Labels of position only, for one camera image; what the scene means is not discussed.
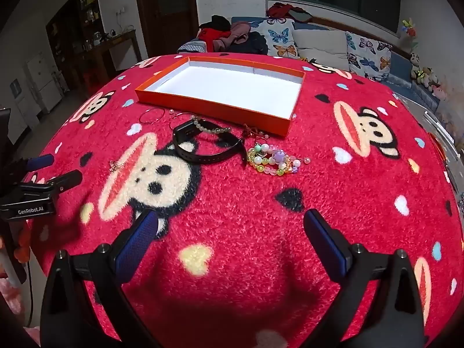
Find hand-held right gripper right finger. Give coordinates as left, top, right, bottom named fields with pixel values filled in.
left=302, top=208, right=426, bottom=348

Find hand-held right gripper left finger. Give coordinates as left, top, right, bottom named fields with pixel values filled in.
left=40, top=208, right=164, bottom=348

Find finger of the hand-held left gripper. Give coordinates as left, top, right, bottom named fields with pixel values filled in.
left=14, top=154, right=56, bottom=175
left=20, top=169, right=83, bottom=198

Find colourful bead bracelet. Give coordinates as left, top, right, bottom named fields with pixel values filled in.
left=246, top=142, right=311, bottom=177

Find silver hoop earring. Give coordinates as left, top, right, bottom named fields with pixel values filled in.
left=168, top=112, right=198, bottom=131
left=139, top=108, right=166, bottom=125

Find black smart watch band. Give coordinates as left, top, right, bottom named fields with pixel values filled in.
left=172, top=119, right=244, bottom=165

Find red string bracelet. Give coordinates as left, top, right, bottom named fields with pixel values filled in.
left=241, top=123, right=271, bottom=140

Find green bead bracelet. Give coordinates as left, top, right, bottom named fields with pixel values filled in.
left=190, top=115, right=233, bottom=136

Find orange cardboard box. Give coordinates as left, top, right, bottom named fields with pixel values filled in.
left=135, top=56, right=306, bottom=137

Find person's left hand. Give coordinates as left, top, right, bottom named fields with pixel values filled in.
left=14, top=225, right=32, bottom=262

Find white cabinet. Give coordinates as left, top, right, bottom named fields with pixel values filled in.
left=23, top=52, right=62, bottom=113

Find pink fuzzy cloth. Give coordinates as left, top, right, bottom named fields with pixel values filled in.
left=0, top=275, right=41, bottom=348

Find red monkey print blanket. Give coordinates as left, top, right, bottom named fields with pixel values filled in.
left=27, top=54, right=459, bottom=348

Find wooden desk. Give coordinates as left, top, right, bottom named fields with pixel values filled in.
left=85, top=28, right=144, bottom=81

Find dark shelf cabinet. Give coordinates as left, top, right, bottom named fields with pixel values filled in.
left=45, top=0, right=110, bottom=91

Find grey patterned cushion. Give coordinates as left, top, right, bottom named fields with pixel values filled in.
left=177, top=40, right=207, bottom=53

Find small butterfly print pillow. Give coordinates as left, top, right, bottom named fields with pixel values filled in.
left=346, top=31, right=393, bottom=82

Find blue sofa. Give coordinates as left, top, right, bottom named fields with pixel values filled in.
left=177, top=16, right=451, bottom=117

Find plain grey pillow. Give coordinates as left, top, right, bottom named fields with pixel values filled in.
left=291, top=28, right=351, bottom=72

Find dark wooden door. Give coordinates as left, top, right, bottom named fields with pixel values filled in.
left=133, top=0, right=200, bottom=59

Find red garment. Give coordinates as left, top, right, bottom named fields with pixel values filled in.
left=197, top=28, right=233, bottom=43

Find large butterfly print pillow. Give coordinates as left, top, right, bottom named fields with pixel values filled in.
left=259, top=18, right=300, bottom=59

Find black backpack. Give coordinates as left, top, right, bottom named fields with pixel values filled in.
left=228, top=31, right=269, bottom=55

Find black garment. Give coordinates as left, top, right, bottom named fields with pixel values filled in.
left=199, top=14, right=231, bottom=32

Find pink garment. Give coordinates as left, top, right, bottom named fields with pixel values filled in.
left=213, top=21, right=253, bottom=52

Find toy flower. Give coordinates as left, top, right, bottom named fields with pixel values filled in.
left=401, top=17, right=420, bottom=52

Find red and brown clothes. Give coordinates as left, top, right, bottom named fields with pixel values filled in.
left=266, top=2, right=313, bottom=24

